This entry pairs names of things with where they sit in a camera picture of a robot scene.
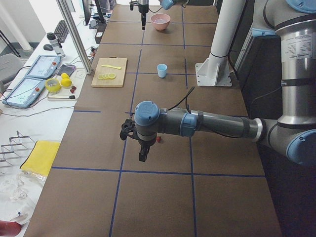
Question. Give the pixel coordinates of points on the whole lemon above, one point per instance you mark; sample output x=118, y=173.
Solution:
x=66, y=82
x=65, y=76

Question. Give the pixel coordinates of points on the white tray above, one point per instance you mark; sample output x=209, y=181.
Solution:
x=63, y=94

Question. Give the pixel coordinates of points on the teach pendant upper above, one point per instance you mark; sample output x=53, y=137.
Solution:
x=44, y=66

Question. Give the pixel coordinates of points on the black keyboard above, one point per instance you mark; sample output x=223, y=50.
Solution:
x=61, y=31

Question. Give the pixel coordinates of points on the lemon slice top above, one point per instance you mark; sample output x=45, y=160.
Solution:
x=112, y=75

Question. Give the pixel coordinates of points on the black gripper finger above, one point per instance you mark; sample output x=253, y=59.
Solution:
x=143, y=153
x=143, y=20

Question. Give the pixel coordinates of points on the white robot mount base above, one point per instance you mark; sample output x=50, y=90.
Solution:
x=213, y=72

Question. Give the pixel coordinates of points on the pink bowl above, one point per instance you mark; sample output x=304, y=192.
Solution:
x=160, y=21

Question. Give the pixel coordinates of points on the teach pendant lower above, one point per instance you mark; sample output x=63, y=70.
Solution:
x=25, y=93

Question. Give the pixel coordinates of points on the aluminium frame post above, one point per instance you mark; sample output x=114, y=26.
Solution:
x=75, y=35

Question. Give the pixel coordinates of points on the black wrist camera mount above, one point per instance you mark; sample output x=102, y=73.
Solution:
x=128, y=129
x=133, y=3

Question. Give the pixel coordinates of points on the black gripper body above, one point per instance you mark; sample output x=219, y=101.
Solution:
x=144, y=143
x=142, y=8

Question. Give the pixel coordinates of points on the teach pendant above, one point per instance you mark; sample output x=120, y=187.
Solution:
x=25, y=93
x=44, y=66

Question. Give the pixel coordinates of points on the yellow tape roll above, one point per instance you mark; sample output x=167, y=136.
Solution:
x=52, y=85

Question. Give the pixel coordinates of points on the light blue plastic cup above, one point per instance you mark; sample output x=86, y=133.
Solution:
x=162, y=70

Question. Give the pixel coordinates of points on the clear water bottle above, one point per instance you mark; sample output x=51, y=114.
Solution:
x=57, y=47

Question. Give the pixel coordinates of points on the white pillar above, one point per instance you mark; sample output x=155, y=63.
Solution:
x=229, y=16

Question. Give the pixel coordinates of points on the yellow cloth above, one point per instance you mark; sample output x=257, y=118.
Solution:
x=41, y=158

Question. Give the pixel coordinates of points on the bamboo cutting board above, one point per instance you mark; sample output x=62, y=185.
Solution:
x=118, y=81

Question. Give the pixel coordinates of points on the yellow plastic knife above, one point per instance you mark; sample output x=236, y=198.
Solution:
x=110, y=66

